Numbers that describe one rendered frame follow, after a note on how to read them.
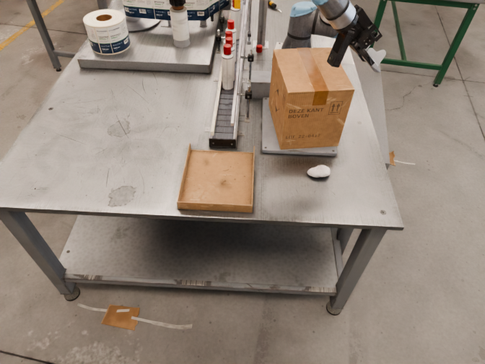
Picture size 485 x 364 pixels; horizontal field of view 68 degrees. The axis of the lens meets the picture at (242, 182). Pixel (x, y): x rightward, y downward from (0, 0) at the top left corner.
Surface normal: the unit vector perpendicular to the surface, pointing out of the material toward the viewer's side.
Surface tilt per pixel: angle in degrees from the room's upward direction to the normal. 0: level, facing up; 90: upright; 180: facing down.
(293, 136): 90
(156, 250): 1
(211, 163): 0
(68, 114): 0
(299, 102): 90
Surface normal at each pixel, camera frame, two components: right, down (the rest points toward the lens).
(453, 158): 0.02, -0.66
